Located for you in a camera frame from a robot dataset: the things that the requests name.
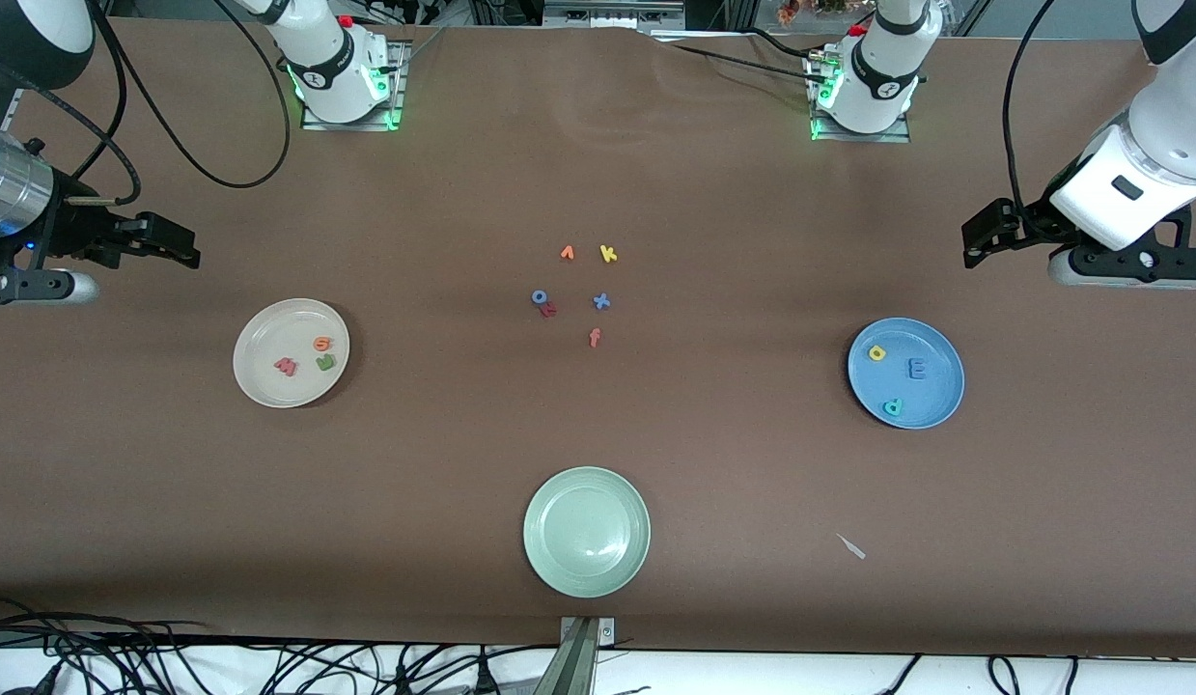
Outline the blue plate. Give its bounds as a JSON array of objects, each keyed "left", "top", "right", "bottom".
[{"left": 847, "top": 317, "right": 966, "bottom": 431}]

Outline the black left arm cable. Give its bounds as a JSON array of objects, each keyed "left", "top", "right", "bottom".
[{"left": 1001, "top": 0, "right": 1057, "bottom": 211}]

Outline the aluminium frame rail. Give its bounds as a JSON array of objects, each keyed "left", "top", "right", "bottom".
[{"left": 542, "top": 0, "right": 685, "bottom": 28}]

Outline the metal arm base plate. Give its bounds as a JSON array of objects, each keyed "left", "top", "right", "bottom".
[
  {"left": 805, "top": 53, "right": 912, "bottom": 144},
  {"left": 301, "top": 41, "right": 410, "bottom": 132}
]

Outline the brown table cover sheet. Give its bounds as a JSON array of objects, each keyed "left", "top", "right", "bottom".
[{"left": 0, "top": 17, "right": 1196, "bottom": 657}]

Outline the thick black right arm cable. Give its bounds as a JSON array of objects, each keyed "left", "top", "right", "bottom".
[{"left": 86, "top": 0, "right": 292, "bottom": 191}]

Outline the beige brown plate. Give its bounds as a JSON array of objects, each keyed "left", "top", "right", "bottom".
[{"left": 233, "top": 297, "right": 351, "bottom": 409}]

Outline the black cable tangle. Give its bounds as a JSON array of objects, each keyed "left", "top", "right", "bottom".
[{"left": 0, "top": 597, "right": 560, "bottom": 695}]

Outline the metal table edge bracket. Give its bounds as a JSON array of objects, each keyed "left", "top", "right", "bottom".
[{"left": 557, "top": 616, "right": 618, "bottom": 695}]

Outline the orange flower decoration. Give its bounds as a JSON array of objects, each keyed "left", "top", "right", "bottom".
[{"left": 777, "top": 0, "right": 849, "bottom": 25}]

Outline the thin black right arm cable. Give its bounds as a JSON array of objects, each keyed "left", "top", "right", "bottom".
[{"left": 0, "top": 53, "right": 143, "bottom": 206}]

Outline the pale green plate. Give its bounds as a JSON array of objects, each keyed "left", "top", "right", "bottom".
[{"left": 522, "top": 466, "right": 652, "bottom": 599}]

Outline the black cable lying on table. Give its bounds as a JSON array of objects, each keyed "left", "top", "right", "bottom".
[{"left": 655, "top": 42, "right": 835, "bottom": 83}]

